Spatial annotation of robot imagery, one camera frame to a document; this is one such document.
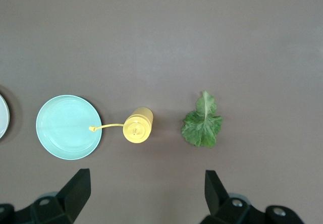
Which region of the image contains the beige plate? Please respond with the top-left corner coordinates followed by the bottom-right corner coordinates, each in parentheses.
top-left (0, 92), bottom-right (11, 139)

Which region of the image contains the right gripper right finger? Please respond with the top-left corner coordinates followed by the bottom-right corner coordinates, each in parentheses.
top-left (199, 170), bottom-right (305, 224)

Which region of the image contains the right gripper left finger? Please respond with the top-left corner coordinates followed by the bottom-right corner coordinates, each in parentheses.
top-left (0, 168), bottom-right (91, 224)

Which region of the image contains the green lettuce leaf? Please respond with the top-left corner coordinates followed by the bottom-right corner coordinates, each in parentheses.
top-left (181, 90), bottom-right (224, 149)

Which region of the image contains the light green plate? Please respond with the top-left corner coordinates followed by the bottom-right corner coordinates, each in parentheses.
top-left (35, 94), bottom-right (103, 161)

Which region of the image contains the yellow squeeze bottle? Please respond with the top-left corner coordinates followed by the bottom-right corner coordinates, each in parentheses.
top-left (88, 107), bottom-right (154, 144)

